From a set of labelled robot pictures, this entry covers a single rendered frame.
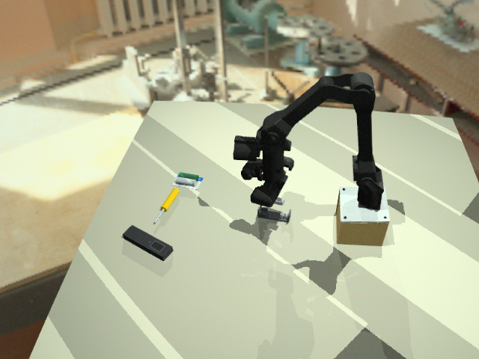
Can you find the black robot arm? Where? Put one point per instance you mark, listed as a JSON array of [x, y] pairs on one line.
[[271, 137]]

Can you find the yellow screwdriver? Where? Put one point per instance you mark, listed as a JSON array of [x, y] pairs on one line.
[[168, 202]]

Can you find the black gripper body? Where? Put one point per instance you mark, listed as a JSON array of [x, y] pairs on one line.
[[273, 176]]

